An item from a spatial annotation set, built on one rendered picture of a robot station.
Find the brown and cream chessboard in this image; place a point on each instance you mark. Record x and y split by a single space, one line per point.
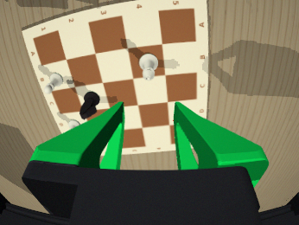
98 50

